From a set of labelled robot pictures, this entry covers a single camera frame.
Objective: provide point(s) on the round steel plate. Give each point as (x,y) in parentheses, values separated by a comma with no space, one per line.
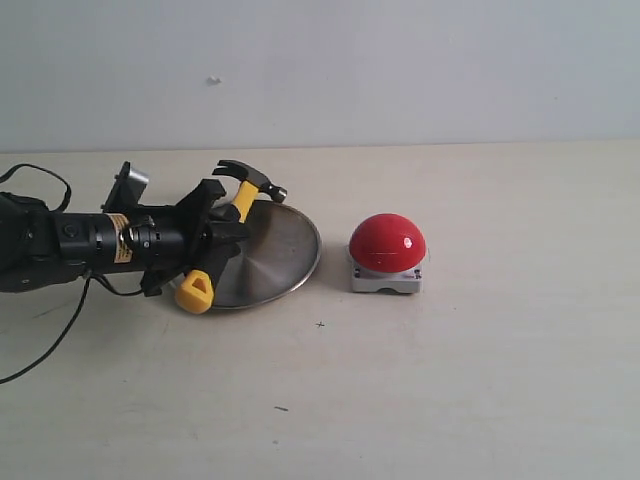
(281,253)

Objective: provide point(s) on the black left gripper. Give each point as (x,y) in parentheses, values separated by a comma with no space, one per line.
(171,240)

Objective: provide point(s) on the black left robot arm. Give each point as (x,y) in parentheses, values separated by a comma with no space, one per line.
(41,247)

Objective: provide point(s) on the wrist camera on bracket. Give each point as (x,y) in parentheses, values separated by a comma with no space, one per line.
(129,185)

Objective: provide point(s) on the red dome push button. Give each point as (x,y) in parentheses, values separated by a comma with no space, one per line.
(387,251)

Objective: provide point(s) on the yellow black claw hammer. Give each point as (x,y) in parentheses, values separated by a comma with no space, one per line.
(195,294)

